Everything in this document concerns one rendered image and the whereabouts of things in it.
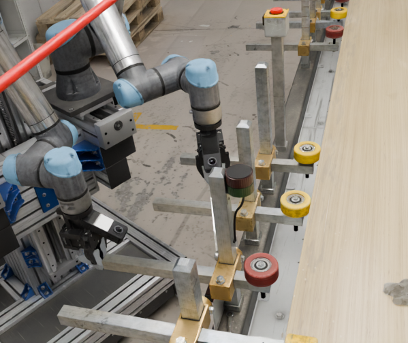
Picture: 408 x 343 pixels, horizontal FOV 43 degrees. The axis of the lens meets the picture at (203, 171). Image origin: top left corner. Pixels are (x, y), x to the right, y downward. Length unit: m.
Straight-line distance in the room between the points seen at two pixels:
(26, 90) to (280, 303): 0.88
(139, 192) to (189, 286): 2.10
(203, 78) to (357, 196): 0.52
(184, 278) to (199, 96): 0.48
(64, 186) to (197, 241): 1.50
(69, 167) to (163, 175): 1.97
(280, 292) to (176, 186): 1.61
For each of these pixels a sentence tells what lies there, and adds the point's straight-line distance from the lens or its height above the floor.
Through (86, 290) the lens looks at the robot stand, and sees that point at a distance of 2.24.
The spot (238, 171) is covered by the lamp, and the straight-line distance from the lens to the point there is 1.09.
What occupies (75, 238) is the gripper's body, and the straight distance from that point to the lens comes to 1.31.
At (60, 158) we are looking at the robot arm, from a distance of 1.18.
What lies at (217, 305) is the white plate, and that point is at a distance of 1.32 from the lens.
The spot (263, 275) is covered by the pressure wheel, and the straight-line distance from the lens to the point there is 1.18.
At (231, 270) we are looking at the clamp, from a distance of 1.25.
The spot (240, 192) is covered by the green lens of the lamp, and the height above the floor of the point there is 1.11.
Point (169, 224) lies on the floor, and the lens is 2.75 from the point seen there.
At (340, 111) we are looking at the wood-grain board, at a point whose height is 0.90.
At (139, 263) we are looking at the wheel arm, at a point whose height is 0.86.
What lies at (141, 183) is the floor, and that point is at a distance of 3.10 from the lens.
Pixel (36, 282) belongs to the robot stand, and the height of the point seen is 0.29.
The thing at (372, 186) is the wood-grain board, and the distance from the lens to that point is 1.45.
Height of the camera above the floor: 1.77
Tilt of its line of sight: 35 degrees down
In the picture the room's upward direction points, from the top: 8 degrees counter-clockwise
